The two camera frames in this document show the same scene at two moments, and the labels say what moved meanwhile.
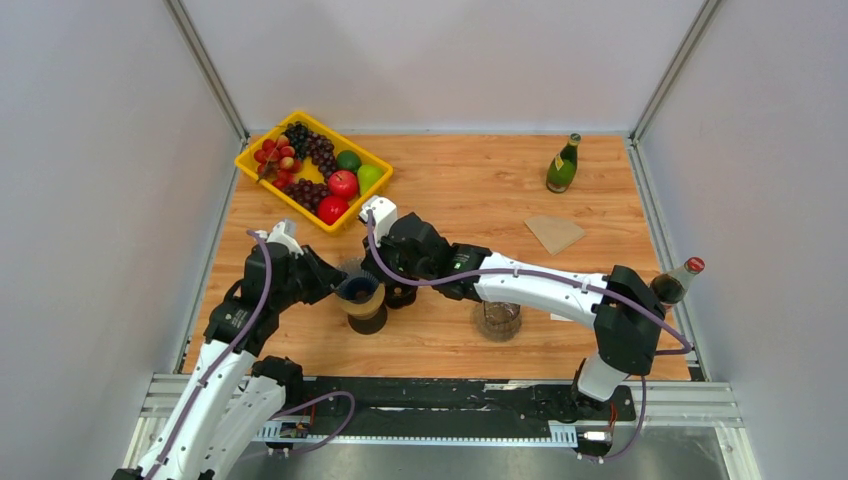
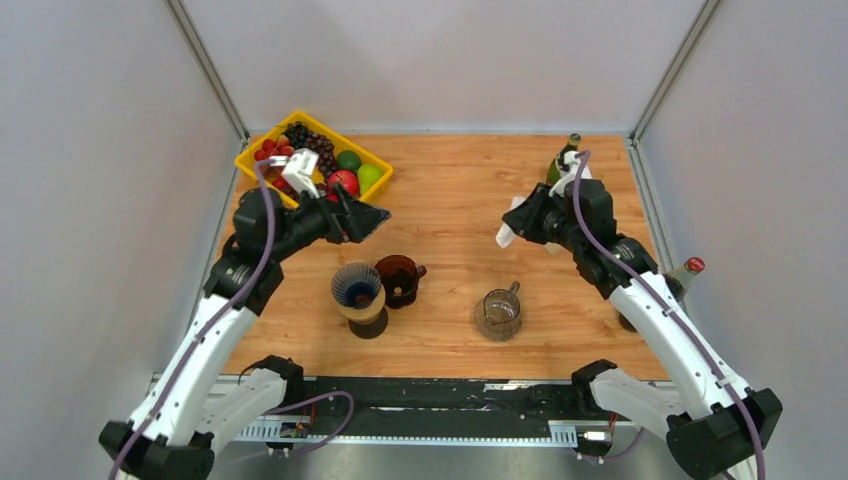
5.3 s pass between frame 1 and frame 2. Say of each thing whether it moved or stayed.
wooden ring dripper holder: stayed
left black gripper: moved
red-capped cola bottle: stayed
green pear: stayed
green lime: stayed
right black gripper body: moved
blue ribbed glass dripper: stayed
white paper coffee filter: moved
